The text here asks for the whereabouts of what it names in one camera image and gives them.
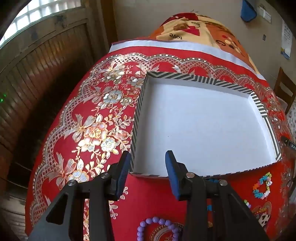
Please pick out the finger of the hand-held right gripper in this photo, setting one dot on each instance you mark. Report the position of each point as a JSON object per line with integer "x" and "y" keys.
{"x": 285, "y": 139}

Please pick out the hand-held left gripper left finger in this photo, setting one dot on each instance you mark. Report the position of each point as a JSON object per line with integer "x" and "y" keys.
{"x": 122, "y": 176}

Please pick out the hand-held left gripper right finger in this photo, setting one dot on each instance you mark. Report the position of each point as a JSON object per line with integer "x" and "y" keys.
{"x": 172, "y": 176}

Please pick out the striped cardboard box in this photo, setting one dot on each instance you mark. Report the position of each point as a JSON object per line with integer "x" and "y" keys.
{"x": 196, "y": 120}

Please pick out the leopard print hair bow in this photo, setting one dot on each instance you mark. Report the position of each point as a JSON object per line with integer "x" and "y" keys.
{"x": 264, "y": 219}

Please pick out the white floral cloth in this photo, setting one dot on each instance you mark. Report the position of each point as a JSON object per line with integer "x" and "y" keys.
{"x": 291, "y": 120}

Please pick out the wooden chair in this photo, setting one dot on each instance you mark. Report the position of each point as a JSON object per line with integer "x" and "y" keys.
{"x": 285, "y": 89}

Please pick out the red floral tablecloth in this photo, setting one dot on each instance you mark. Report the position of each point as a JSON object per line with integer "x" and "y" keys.
{"x": 69, "y": 111}

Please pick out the paper notes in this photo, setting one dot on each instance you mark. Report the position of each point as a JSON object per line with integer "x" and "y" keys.
{"x": 266, "y": 14}

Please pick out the wooden slatted door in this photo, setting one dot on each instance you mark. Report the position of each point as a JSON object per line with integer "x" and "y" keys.
{"x": 46, "y": 69}

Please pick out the orange printed blanket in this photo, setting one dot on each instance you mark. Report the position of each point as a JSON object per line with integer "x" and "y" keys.
{"x": 208, "y": 30}

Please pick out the glass block window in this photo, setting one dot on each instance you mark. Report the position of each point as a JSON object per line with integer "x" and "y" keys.
{"x": 34, "y": 14}

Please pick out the wall calendar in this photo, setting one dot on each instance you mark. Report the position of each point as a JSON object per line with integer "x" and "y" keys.
{"x": 286, "y": 39}

